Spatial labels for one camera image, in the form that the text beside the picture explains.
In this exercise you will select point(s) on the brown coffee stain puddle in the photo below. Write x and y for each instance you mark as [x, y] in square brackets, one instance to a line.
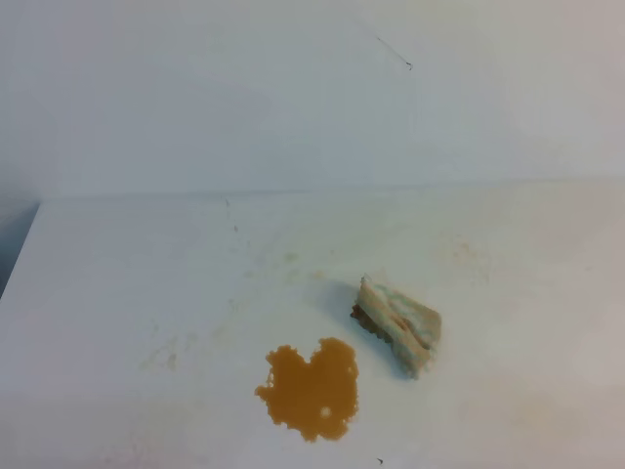
[318, 396]

